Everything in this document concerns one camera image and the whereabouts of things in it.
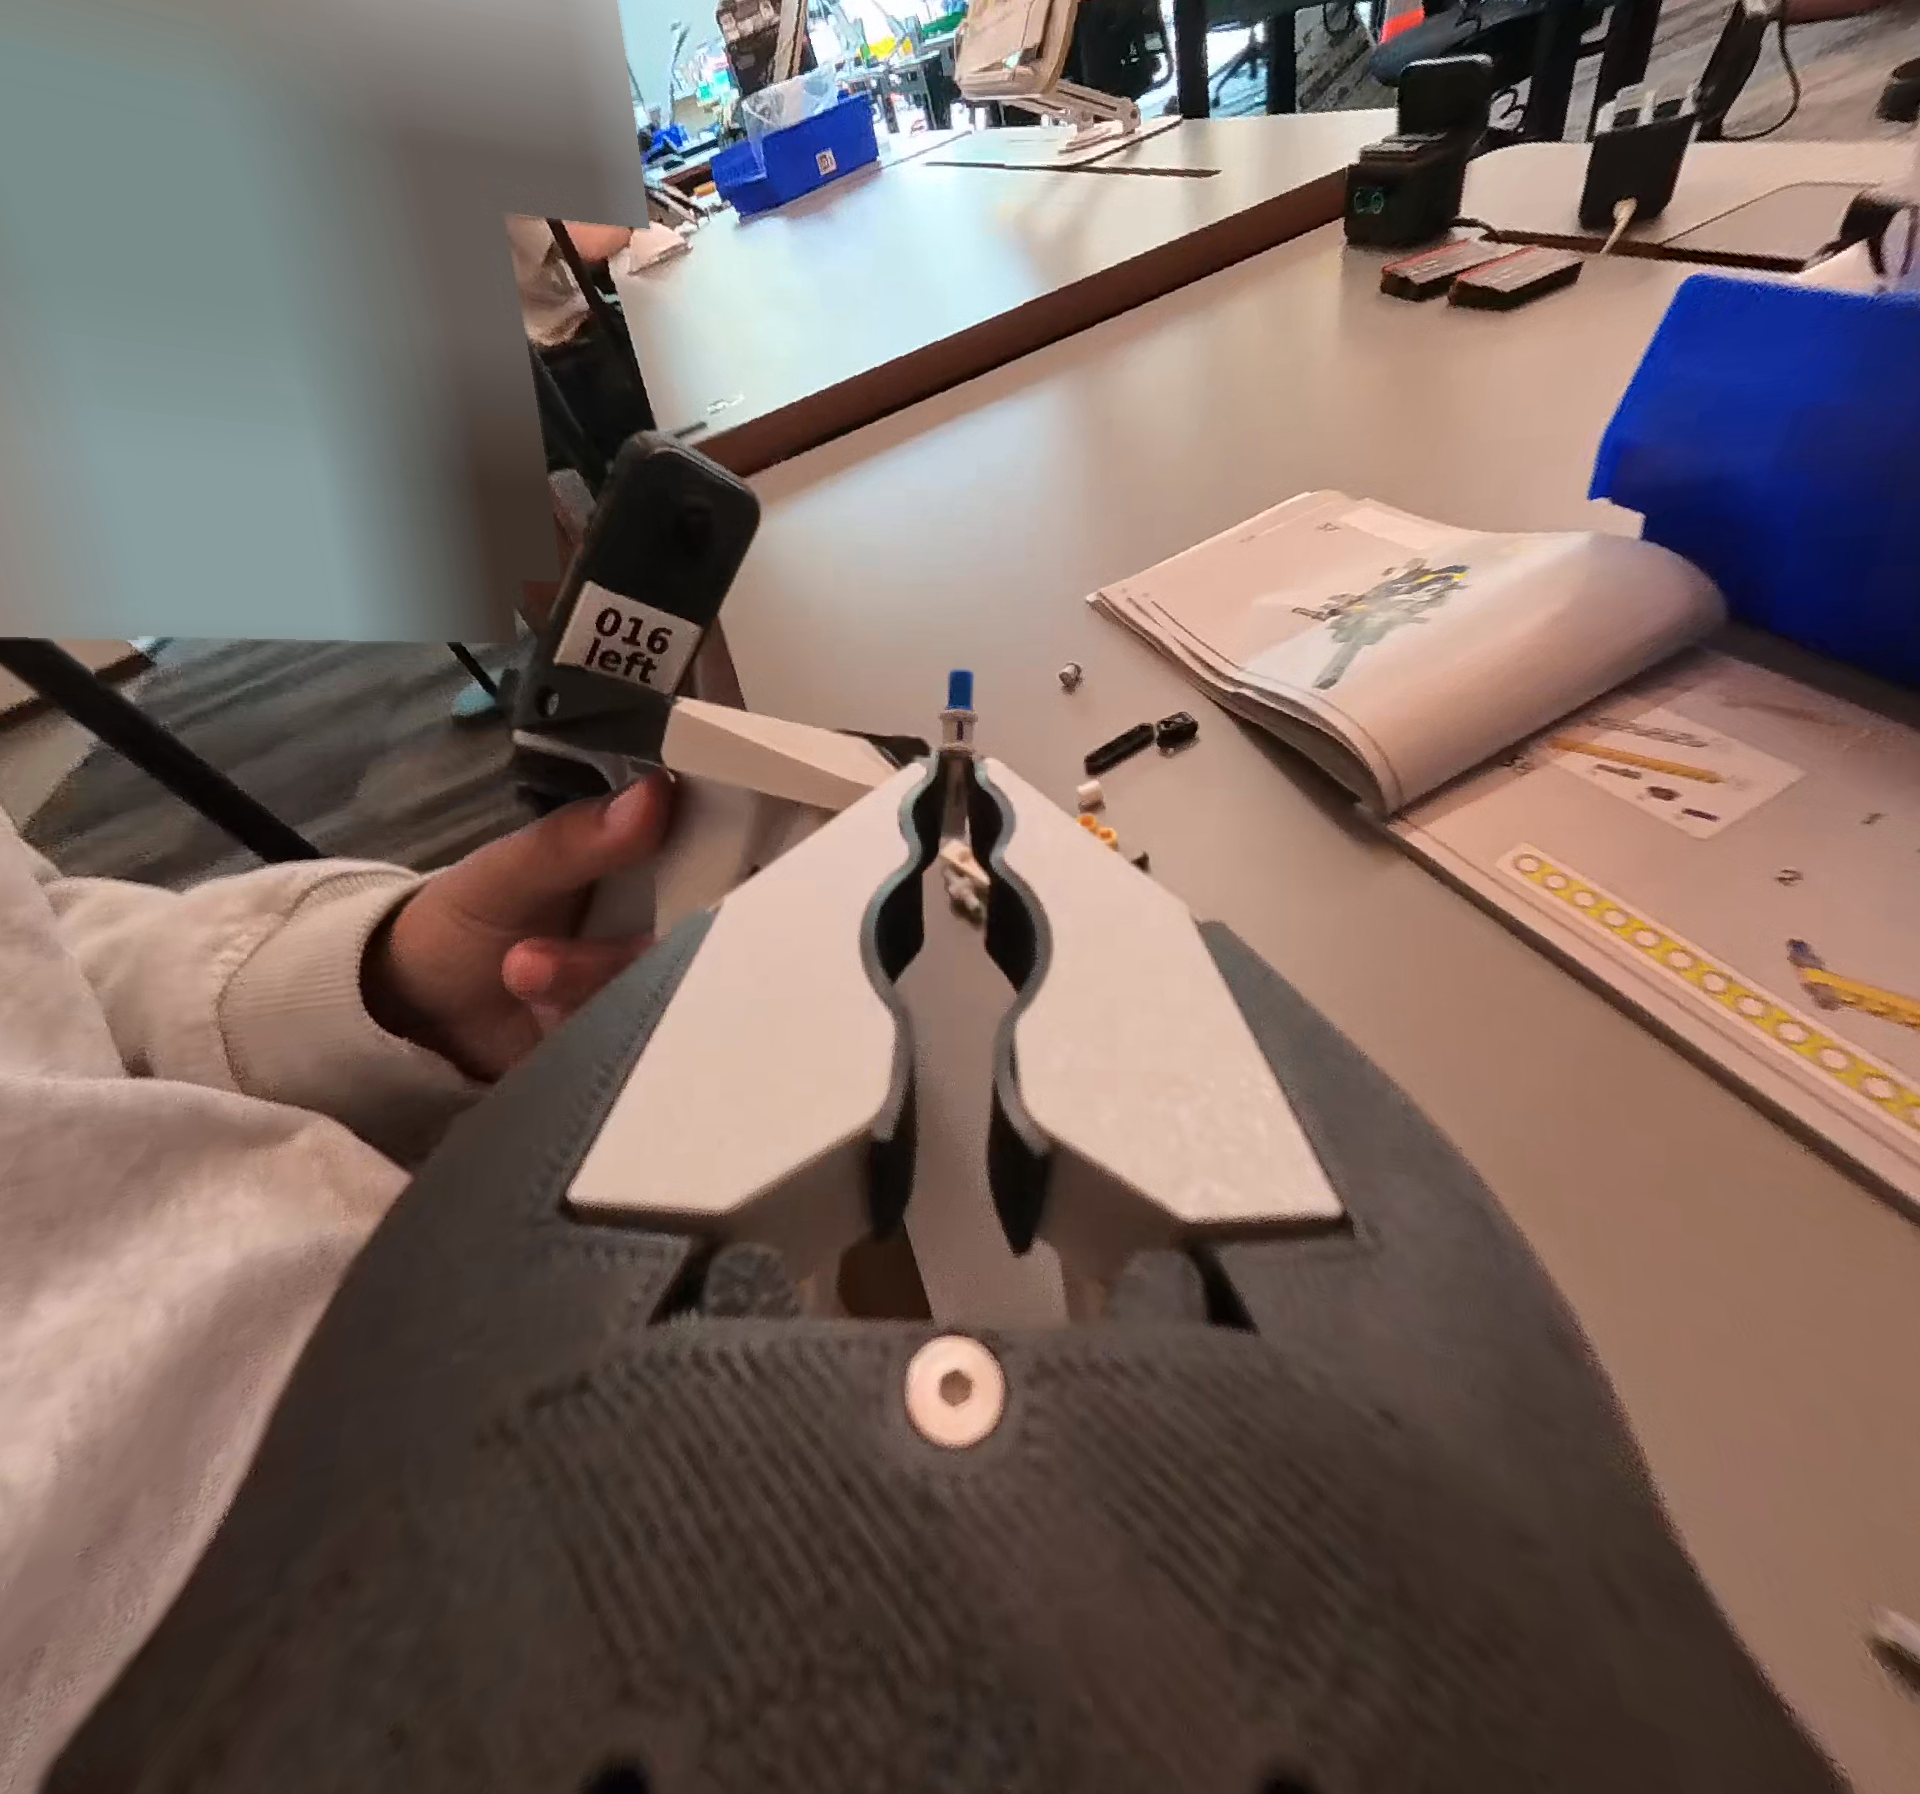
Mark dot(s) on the black camera charging case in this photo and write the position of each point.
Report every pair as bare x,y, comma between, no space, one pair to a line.
1410,158

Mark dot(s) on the small orange lego bush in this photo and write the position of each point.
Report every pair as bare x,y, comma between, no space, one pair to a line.
1106,829

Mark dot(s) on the black phone dock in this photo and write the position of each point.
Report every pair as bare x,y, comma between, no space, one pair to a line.
1643,166

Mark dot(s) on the long black lego connector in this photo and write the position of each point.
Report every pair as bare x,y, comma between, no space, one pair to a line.
1134,740

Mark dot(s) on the grey lego axle blue pin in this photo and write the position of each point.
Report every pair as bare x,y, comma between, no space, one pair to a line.
956,714

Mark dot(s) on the small blue parts bin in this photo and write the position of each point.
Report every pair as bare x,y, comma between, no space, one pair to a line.
794,158

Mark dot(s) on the open lego instruction booklet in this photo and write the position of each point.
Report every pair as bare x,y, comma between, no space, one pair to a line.
1427,625

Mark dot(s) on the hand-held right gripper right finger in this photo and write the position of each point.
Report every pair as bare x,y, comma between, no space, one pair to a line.
1157,1074

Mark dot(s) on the flat instruction page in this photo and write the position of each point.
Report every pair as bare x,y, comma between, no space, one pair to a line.
1650,895

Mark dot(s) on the person's left hand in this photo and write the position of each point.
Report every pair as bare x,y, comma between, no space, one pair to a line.
480,939

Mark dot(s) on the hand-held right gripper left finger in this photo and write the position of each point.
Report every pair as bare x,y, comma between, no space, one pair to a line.
751,1043

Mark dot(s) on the dark rectangular block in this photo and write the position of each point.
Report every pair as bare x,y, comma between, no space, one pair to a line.
1427,266
1515,276

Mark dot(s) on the white lego beam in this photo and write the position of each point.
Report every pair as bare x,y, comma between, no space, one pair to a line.
962,879

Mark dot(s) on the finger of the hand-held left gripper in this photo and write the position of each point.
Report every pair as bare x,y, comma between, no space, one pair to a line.
765,744

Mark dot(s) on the large blue plastic bin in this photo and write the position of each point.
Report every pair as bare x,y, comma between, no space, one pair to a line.
1786,459

